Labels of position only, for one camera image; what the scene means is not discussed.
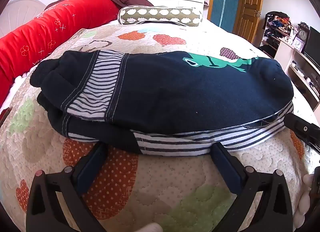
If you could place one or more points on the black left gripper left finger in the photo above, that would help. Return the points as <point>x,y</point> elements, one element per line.
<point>44,212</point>

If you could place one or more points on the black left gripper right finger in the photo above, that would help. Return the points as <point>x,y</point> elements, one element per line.
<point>274,211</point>

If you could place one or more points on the white gloved right hand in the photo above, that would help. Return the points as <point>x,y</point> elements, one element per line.
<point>304,203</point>

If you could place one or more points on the white shelf unit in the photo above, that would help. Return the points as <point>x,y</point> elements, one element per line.
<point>302,71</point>

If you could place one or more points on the black television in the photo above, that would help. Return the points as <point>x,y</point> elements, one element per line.
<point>312,46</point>

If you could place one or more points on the table clock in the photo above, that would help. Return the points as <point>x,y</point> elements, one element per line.
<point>303,31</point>

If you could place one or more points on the cluttered shoe rack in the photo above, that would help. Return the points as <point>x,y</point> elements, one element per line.
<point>277,27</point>

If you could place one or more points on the wooden door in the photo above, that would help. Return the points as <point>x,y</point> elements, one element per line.
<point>247,18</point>

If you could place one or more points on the red bolster cushion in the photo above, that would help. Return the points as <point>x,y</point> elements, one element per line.
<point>24,47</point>

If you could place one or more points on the olive white patterned pillow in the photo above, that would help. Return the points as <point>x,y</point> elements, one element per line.
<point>132,15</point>

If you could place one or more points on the white headboard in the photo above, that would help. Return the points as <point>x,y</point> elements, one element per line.
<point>18,13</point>

